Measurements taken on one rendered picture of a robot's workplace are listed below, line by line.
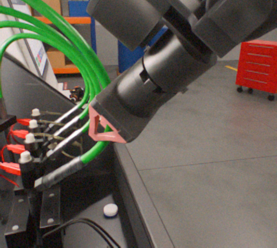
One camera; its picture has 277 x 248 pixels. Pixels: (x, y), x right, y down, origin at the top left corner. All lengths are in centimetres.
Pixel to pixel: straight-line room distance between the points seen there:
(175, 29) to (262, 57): 441
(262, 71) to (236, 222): 303
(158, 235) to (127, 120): 34
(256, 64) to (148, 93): 444
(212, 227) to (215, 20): 185
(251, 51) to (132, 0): 451
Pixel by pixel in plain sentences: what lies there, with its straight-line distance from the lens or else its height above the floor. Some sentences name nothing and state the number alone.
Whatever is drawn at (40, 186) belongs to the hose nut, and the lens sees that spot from 45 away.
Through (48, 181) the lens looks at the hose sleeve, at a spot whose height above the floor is 112.
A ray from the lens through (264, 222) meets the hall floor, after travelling 216.
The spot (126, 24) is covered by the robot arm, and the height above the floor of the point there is 136.
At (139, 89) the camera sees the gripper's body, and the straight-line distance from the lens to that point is 28.
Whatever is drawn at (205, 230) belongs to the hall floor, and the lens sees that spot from 198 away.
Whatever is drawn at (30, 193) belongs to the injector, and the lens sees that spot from 59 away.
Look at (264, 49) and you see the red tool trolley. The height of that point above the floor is 78.
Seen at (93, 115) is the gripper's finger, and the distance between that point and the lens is 33.
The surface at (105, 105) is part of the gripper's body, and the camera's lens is 29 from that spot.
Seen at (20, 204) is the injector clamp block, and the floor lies 98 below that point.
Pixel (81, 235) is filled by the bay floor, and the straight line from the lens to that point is 76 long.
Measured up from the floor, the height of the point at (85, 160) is 117.
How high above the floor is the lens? 137
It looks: 21 degrees down
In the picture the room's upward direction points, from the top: straight up
